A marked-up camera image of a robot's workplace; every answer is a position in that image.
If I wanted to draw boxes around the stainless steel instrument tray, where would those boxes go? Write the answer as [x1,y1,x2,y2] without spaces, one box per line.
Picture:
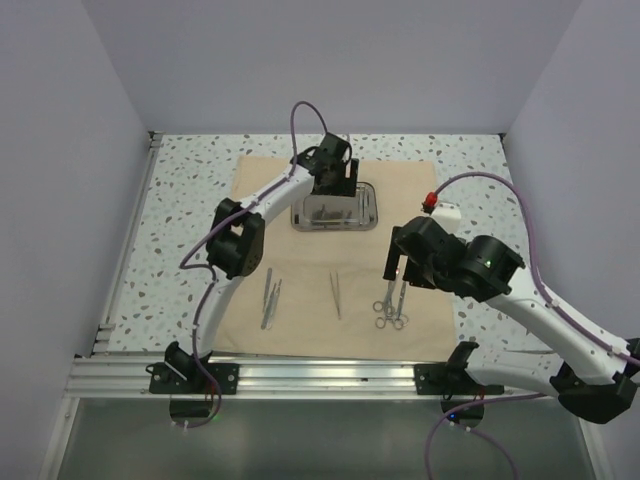
[290,182,378,232]

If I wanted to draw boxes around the steel clamp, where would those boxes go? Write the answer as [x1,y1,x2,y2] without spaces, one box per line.
[372,281,396,317]

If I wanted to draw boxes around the steel forceps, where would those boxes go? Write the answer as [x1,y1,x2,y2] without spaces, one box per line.
[374,287,396,330]

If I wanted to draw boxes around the steel surgical scissors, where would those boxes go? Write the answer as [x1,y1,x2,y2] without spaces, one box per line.
[393,281,409,330]

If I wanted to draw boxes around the thin pointed steel tweezers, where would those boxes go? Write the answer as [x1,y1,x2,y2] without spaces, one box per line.
[329,271,342,320]

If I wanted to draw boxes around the beige cloth wrap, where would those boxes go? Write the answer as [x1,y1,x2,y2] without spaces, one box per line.
[207,160,457,362]

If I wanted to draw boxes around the steel scalpel handle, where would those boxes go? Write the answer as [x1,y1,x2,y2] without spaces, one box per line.
[262,267,273,313]

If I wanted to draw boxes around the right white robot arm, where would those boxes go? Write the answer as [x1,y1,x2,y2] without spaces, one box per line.
[383,217,639,424]

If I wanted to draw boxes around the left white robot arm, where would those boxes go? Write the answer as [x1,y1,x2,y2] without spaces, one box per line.
[165,133,359,393]

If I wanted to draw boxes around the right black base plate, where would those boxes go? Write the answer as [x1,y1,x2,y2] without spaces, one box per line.
[413,363,482,398]

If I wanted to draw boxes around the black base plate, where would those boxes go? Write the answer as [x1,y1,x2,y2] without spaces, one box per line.
[145,362,240,395]
[413,363,482,398]

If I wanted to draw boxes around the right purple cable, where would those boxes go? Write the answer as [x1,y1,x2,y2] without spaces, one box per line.
[424,171,640,480]

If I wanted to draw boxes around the purple cable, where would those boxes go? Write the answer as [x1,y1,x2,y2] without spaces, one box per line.
[179,101,331,431]
[424,171,640,480]

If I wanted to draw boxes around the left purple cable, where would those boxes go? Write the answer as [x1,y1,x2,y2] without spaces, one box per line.
[179,101,331,431]

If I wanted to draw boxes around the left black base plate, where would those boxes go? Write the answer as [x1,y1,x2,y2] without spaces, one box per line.
[145,362,240,395]

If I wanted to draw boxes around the left side aluminium rail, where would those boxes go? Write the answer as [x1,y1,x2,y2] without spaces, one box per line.
[90,131,165,356]

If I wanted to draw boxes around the aluminium extrusion rail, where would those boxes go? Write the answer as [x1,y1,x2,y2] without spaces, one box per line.
[64,349,563,400]

